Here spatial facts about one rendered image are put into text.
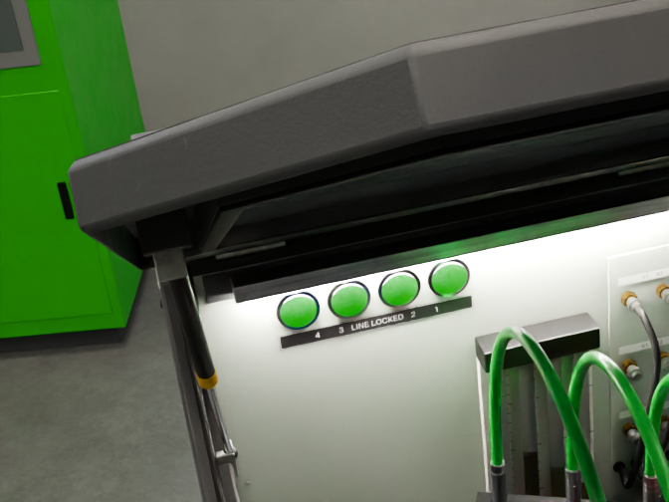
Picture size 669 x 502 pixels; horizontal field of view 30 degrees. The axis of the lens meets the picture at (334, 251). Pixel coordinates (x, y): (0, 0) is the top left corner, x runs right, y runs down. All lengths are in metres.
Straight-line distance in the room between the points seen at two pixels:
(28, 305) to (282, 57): 1.68
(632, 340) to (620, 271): 0.10
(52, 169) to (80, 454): 0.83
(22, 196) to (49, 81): 0.39
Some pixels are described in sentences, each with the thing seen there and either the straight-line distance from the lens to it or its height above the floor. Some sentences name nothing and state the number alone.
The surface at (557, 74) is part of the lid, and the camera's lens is 0.49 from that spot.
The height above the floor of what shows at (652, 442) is 1.36.
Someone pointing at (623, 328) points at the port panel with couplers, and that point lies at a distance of 1.58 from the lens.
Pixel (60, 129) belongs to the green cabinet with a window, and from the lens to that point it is 3.71.
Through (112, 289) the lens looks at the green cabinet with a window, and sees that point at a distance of 3.93.
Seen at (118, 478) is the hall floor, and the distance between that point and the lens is 3.52.
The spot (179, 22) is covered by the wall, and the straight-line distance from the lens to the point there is 5.09.
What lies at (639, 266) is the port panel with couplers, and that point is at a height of 1.34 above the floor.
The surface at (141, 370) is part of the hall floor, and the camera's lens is 3.93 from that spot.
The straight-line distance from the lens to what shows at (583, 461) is 1.16.
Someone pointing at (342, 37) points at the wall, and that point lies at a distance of 5.13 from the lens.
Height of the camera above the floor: 2.13
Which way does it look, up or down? 29 degrees down
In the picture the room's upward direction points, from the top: 8 degrees counter-clockwise
